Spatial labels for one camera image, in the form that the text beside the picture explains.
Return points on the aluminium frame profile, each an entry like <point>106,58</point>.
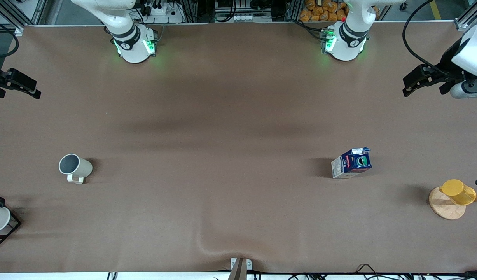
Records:
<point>469,19</point>
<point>18,29</point>

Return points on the blue milk carton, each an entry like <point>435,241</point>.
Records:
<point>357,163</point>

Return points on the small metal bracket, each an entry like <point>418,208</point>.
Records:
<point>234,263</point>

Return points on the white power strip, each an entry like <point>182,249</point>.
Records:
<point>160,11</point>
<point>246,18</point>

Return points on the yellow cup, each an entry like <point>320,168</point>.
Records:
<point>458,192</point>

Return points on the brown camera pole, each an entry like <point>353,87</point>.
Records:
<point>238,273</point>

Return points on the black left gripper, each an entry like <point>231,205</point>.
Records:
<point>448,60</point>

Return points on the round wooden cup stand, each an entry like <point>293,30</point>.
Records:
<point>446,210</point>

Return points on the brown table cover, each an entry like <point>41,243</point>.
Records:
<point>238,97</point>

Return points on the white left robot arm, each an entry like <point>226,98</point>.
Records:
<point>345,44</point>

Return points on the pile of orange buns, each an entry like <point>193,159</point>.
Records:
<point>320,11</point>

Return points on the beige mug with grey inside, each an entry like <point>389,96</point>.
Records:
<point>82,167</point>

